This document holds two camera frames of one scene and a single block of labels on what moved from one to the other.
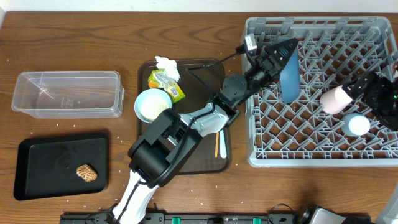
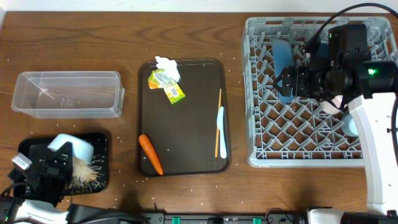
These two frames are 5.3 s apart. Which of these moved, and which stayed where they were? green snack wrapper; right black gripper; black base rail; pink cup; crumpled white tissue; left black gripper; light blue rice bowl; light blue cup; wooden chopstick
Moved: left black gripper; light blue rice bowl; right black gripper
Stayed: green snack wrapper; black base rail; pink cup; light blue cup; wooden chopstick; crumpled white tissue
